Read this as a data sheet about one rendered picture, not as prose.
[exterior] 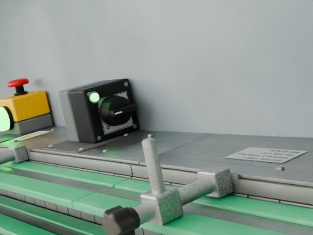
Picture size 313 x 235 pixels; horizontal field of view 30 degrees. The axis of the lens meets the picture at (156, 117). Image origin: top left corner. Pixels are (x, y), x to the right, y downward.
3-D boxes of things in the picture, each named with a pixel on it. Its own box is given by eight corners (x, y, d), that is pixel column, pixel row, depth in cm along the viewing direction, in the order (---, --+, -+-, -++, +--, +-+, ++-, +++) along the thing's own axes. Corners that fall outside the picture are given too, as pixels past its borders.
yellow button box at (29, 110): (40, 124, 116) (5, 134, 112) (31, 88, 115) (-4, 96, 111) (56, 125, 111) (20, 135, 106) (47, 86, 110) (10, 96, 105)
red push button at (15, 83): (7, 99, 111) (3, 81, 110) (26, 94, 113) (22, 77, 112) (16, 99, 107) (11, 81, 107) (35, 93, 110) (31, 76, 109)
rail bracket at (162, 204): (214, 188, 58) (101, 238, 50) (200, 115, 56) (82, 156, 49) (243, 192, 54) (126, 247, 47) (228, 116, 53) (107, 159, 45)
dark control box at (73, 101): (113, 127, 94) (68, 142, 89) (103, 79, 93) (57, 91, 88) (143, 128, 88) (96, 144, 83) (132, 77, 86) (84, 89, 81)
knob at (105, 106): (128, 121, 86) (141, 121, 83) (103, 129, 84) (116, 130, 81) (122, 92, 85) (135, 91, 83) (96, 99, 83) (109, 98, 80)
